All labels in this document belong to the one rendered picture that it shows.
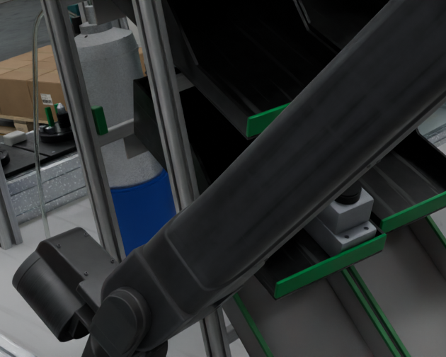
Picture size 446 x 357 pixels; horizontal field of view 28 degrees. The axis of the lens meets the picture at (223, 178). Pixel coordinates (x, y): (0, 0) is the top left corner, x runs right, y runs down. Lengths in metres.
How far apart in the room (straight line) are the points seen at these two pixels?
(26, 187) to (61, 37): 1.15
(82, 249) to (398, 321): 0.48
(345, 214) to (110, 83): 0.88
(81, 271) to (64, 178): 1.48
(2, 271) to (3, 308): 0.17
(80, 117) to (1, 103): 5.16
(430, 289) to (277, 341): 0.22
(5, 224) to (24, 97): 3.96
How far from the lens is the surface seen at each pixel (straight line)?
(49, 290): 0.67
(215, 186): 0.54
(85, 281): 0.64
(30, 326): 1.63
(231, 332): 0.95
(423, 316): 1.06
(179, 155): 0.85
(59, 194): 2.13
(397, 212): 0.93
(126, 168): 1.69
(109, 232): 1.03
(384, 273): 1.06
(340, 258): 0.86
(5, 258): 1.93
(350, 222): 0.86
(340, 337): 0.99
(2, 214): 1.95
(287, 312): 0.98
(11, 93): 6.00
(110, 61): 1.64
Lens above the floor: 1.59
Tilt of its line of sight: 20 degrees down
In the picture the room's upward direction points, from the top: 11 degrees counter-clockwise
